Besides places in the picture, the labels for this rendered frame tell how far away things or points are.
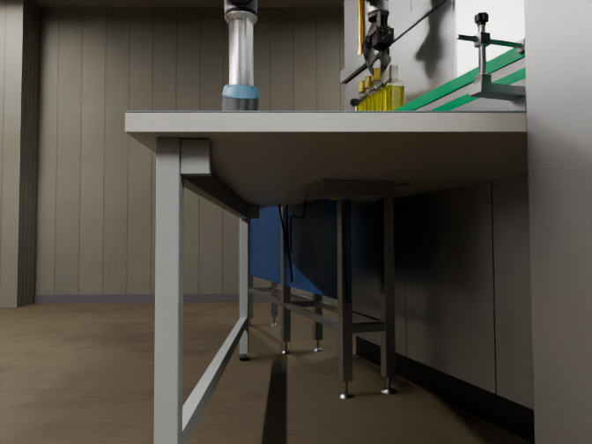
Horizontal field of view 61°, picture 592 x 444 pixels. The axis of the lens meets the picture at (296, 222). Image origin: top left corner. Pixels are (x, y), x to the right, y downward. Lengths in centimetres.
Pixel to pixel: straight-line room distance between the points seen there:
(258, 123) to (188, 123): 11
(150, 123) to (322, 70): 413
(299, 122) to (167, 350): 43
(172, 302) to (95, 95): 438
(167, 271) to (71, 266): 419
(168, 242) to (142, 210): 397
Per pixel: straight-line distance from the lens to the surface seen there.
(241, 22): 186
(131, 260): 485
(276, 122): 83
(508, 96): 117
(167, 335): 88
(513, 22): 155
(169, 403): 91
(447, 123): 87
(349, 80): 256
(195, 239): 471
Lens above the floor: 53
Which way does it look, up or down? 3 degrees up
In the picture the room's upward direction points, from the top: straight up
